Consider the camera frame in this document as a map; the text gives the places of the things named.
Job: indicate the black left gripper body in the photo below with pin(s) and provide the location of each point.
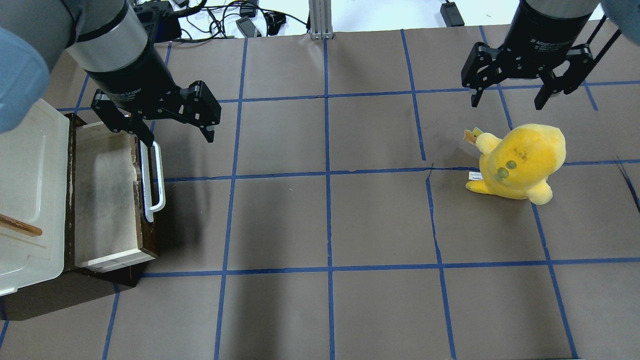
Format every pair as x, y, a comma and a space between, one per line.
131, 82

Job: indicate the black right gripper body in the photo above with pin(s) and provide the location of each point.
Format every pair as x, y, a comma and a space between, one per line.
542, 31

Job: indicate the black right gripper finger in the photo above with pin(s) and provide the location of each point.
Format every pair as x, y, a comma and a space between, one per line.
580, 63
485, 66

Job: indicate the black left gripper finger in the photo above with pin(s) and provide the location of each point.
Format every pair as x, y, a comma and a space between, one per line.
196, 105
116, 121

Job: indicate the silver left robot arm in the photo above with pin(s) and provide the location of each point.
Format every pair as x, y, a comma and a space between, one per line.
113, 41

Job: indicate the black power adapter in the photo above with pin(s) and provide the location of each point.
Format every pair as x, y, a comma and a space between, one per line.
451, 14

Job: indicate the cream plastic storage box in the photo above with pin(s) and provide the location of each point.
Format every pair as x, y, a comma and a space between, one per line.
33, 191

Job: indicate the yellow plush dinosaur toy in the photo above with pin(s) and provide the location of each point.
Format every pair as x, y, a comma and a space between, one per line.
518, 165

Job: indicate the wooden handle on box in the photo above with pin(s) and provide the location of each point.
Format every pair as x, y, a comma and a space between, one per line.
21, 227

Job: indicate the aluminium frame post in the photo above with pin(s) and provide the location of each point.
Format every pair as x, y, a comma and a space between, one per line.
320, 19

